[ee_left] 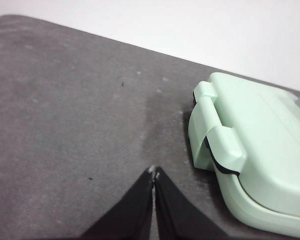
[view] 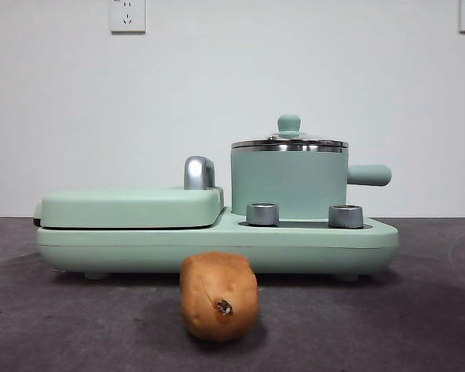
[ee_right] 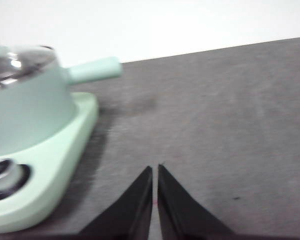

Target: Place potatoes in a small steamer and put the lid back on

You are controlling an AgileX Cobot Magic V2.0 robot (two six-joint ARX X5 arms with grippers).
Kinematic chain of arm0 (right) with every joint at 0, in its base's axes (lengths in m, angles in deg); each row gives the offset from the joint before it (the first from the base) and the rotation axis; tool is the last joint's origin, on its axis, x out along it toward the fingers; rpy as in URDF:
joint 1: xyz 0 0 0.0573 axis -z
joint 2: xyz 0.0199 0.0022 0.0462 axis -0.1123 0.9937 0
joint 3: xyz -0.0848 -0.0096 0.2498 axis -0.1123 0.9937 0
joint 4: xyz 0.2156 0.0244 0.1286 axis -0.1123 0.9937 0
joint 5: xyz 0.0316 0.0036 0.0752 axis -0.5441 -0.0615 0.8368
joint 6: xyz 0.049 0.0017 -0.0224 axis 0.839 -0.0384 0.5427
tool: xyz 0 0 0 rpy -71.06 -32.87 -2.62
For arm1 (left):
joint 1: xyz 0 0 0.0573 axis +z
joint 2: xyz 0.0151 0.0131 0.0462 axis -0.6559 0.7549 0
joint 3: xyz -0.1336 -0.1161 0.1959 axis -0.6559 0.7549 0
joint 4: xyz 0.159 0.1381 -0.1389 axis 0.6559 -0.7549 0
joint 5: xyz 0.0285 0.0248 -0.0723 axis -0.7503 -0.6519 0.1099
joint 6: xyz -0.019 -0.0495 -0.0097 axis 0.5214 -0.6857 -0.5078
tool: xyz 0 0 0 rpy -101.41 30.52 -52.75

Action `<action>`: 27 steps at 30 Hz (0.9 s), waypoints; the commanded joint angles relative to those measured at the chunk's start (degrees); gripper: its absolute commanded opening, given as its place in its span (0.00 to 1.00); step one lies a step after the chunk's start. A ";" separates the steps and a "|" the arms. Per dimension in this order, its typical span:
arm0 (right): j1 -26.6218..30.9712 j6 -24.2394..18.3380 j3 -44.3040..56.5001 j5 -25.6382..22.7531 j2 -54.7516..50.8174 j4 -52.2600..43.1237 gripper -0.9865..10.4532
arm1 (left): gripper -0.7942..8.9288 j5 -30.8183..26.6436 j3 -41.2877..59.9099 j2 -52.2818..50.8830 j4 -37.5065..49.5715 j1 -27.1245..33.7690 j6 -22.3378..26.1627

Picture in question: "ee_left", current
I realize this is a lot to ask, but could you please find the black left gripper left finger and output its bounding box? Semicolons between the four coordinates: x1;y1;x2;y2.
80;166;156;240

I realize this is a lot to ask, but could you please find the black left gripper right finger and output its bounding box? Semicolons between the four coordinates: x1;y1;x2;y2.
154;165;231;240

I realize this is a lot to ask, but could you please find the mint green hinged griddle lid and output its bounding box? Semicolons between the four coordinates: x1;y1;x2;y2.
188;71;300;218

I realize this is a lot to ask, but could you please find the mint green breakfast maker base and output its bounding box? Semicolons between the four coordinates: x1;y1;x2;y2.
213;162;300;239

